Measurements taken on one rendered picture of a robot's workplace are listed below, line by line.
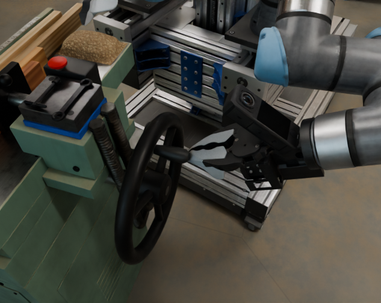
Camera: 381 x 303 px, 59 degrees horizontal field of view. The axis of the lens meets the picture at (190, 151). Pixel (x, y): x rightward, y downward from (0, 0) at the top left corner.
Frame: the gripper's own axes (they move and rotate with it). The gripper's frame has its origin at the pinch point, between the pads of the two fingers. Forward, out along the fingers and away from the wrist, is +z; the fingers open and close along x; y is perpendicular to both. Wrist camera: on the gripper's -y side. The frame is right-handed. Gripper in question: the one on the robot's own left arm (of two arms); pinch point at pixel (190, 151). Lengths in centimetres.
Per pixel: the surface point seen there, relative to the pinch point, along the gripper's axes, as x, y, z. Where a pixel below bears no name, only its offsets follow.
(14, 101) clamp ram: -1.8, -19.4, 24.8
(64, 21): 27.0, -22.0, 32.7
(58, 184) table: -9.7, -6.0, 20.5
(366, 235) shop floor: 52, 111, -7
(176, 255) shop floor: 18, 73, 57
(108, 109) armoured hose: 0.0, -11.9, 9.0
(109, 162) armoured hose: -4.3, -4.4, 12.8
